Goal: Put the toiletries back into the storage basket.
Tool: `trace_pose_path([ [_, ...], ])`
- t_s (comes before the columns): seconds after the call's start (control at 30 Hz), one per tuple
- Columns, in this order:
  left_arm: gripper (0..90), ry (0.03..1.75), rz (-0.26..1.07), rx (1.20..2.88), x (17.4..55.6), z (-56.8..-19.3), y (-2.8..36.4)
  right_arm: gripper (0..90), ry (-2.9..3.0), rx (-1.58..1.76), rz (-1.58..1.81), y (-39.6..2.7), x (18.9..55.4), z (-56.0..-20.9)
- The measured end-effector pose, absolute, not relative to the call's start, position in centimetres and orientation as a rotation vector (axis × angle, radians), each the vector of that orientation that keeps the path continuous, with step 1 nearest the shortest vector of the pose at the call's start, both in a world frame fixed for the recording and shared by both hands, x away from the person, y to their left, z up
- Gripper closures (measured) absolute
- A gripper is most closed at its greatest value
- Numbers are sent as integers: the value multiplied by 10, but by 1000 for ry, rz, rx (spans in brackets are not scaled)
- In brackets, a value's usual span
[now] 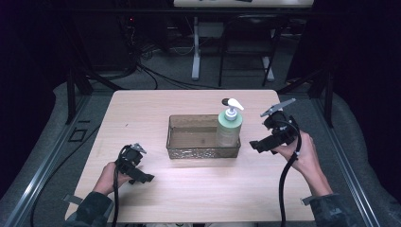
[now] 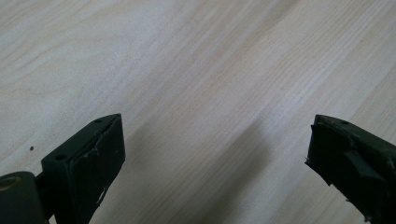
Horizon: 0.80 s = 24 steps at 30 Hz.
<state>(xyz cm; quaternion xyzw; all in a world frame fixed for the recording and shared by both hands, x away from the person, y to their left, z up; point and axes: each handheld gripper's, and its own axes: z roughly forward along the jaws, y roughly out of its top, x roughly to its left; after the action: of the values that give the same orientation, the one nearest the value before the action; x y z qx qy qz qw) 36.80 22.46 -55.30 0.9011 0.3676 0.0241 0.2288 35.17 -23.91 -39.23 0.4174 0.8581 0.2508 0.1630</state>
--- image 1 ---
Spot person's right hand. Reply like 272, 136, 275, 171
271, 130, 320, 179

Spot brown transparent plastic basket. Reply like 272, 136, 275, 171
166, 113, 242, 160

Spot aluminium floor rail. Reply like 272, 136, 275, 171
310, 97, 381, 227
3, 94, 93, 227

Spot black metal stand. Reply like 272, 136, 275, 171
277, 67, 335, 129
64, 66, 127, 126

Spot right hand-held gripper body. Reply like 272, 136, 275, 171
259, 97, 301, 149

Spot white desk leg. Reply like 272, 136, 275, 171
191, 16, 201, 81
261, 56, 275, 82

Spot thin black floor cable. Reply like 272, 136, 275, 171
29, 125, 102, 227

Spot right hand-held gripper black cable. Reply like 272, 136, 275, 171
278, 119, 304, 227

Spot left hand-held gripper black cable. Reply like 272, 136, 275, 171
111, 145, 131, 227

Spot green pump bottle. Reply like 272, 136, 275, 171
215, 97, 245, 148

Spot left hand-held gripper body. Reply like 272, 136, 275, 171
114, 143, 148, 175

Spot black floor cables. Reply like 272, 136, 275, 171
135, 61, 221, 91

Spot black chair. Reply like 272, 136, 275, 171
218, 13, 289, 88

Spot hand-held gripper black cable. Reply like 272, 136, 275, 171
111, 145, 131, 227
278, 119, 304, 227

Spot person's left hand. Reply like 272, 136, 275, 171
92, 161, 133, 197

